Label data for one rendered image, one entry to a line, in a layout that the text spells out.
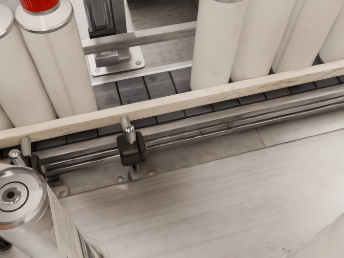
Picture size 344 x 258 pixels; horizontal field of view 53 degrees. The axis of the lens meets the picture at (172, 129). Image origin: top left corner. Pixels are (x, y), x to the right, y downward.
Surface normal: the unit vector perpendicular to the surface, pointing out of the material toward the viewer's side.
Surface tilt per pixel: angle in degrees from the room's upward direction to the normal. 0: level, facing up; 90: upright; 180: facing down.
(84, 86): 90
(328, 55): 90
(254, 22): 90
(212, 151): 0
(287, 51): 90
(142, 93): 0
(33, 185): 0
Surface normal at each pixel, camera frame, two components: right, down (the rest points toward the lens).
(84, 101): 0.76, 0.55
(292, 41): -0.74, 0.55
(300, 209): 0.03, -0.55
